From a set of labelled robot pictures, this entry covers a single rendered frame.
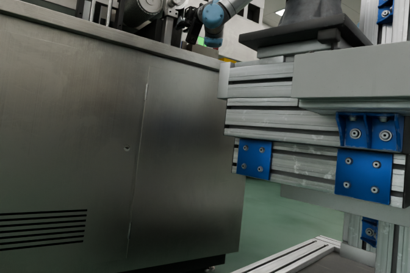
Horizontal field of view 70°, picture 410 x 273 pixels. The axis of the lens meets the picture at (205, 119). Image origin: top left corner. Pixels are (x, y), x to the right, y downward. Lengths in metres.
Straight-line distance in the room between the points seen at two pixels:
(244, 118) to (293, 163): 0.14
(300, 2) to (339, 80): 0.27
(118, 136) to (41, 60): 0.32
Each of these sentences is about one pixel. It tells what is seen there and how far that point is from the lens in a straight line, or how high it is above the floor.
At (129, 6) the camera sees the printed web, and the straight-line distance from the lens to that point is 1.50.
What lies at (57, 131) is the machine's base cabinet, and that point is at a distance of 0.98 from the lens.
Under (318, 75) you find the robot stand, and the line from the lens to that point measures 0.46.
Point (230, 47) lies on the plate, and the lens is 2.07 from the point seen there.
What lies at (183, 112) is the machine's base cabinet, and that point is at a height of 0.67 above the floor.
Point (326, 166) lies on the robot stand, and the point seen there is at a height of 0.55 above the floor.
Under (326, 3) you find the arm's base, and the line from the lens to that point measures 0.68.
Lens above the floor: 0.59
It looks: 3 degrees up
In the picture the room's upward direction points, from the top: 6 degrees clockwise
